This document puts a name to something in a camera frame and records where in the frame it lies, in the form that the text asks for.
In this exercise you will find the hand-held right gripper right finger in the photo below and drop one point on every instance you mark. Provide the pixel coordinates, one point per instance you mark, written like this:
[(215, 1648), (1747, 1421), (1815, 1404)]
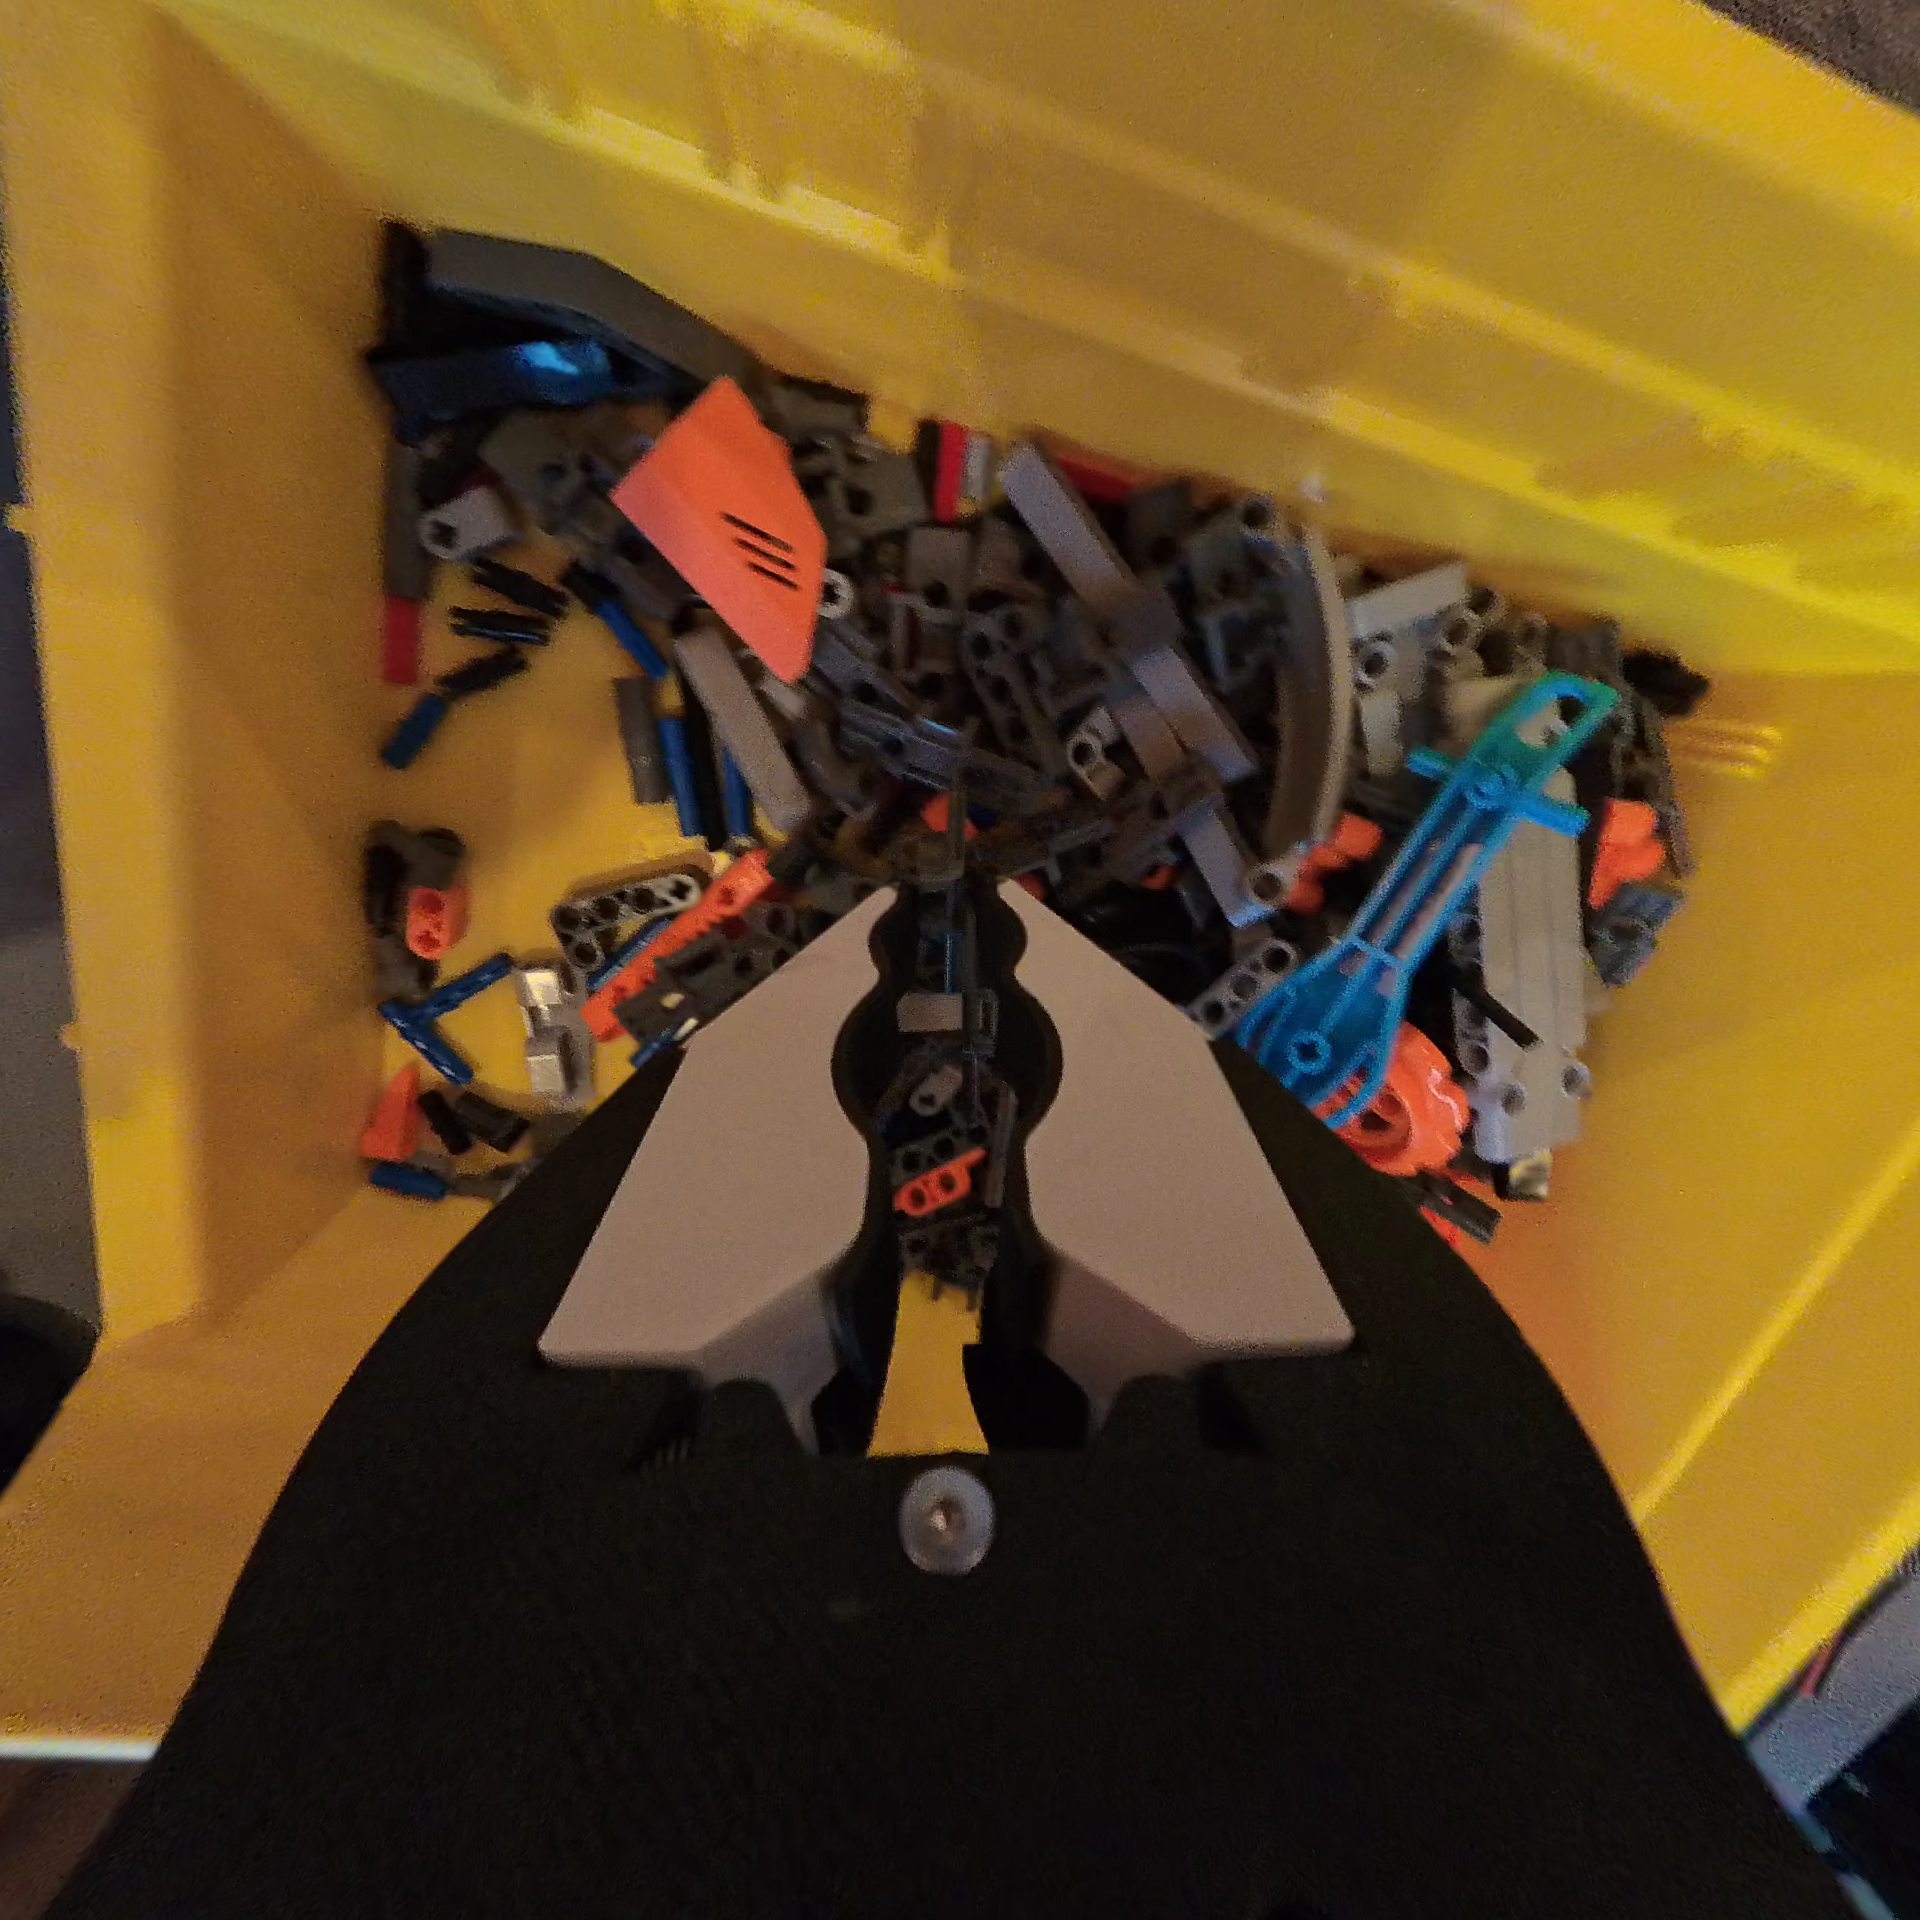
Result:
[(1171, 1200)]

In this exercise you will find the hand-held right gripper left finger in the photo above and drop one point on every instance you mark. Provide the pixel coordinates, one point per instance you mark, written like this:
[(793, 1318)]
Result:
[(721, 1200)]

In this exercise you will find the blue plastic separator tool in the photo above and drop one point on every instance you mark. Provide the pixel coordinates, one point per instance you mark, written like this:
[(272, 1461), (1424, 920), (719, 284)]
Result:
[(1424, 901)]

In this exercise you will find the long grey pin-hole panel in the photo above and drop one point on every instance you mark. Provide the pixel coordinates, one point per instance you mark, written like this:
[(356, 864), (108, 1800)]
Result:
[(1529, 975)]

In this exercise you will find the pile of small building parts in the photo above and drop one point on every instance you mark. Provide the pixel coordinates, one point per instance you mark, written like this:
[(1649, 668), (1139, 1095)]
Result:
[(974, 630)]

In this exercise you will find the yellow plastic bin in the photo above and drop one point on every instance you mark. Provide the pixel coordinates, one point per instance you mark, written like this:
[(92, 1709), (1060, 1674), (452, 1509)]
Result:
[(1348, 224)]

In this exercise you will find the orange round wheel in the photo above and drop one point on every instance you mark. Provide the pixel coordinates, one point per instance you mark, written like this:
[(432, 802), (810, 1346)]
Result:
[(1402, 1118)]

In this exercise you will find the orange toothed rack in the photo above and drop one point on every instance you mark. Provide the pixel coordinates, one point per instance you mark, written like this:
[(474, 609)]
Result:
[(674, 938)]

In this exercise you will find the grey arc-shaped panel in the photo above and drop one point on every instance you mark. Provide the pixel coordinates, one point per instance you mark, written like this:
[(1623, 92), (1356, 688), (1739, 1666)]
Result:
[(1319, 705)]

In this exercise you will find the orange fin panel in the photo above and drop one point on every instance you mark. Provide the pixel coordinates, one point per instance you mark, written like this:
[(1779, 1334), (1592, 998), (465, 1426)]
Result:
[(734, 524)]

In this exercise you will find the dark grey curved panel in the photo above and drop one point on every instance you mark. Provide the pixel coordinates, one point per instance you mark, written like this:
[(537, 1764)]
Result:
[(569, 284)]

